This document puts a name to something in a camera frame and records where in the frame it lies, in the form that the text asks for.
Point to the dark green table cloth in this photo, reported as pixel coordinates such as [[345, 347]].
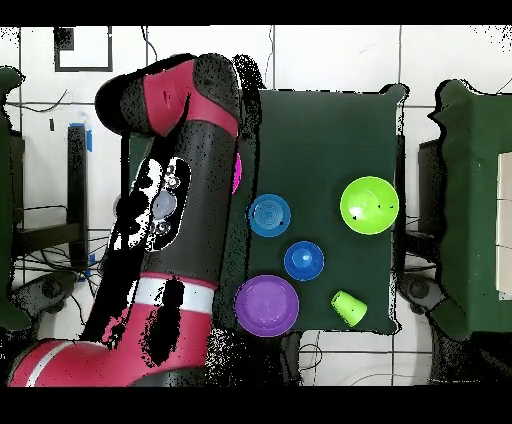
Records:
[[328, 132]]

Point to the black square floor frame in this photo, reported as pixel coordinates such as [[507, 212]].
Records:
[[64, 40]]

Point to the beige boxes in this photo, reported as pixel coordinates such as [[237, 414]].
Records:
[[504, 224]]

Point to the green plastic cup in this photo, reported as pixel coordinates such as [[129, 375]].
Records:
[[350, 308]]

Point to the green cloth side table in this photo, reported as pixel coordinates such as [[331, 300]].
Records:
[[4, 200], [468, 200]]

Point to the black upright post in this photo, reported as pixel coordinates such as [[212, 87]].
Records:
[[78, 180]]

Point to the black pedestal leg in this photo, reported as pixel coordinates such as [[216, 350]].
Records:
[[44, 290], [422, 292]]

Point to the green plastic bowl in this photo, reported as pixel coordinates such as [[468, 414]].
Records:
[[370, 206]]

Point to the pink plastic bowl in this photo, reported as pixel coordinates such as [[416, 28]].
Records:
[[237, 174]]

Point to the light blue plastic bowl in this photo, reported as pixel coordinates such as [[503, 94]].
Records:
[[268, 215]]

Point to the purple plastic bowl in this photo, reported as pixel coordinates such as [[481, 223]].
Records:
[[266, 306]]

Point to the dark blue plastic bowl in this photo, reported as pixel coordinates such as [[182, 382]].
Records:
[[304, 262]]

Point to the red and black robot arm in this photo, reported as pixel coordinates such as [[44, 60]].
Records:
[[200, 200]]

